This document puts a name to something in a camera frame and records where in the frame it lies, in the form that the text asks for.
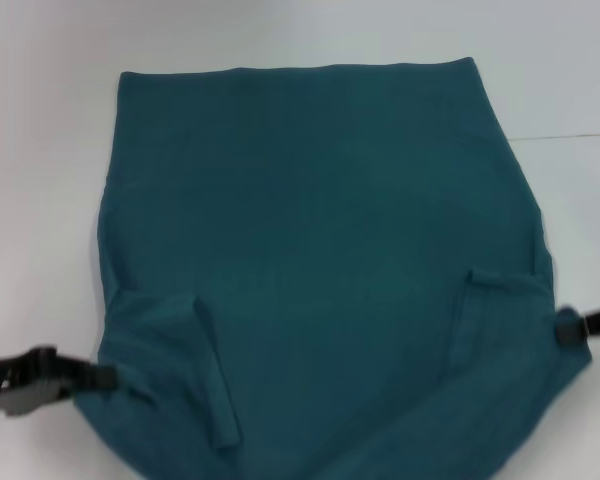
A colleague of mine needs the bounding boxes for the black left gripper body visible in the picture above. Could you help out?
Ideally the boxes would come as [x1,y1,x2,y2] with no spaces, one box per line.
[0,345,77,417]

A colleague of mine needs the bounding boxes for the teal blue shirt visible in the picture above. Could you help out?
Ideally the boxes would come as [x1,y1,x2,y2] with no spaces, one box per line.
[72,56,595,480]

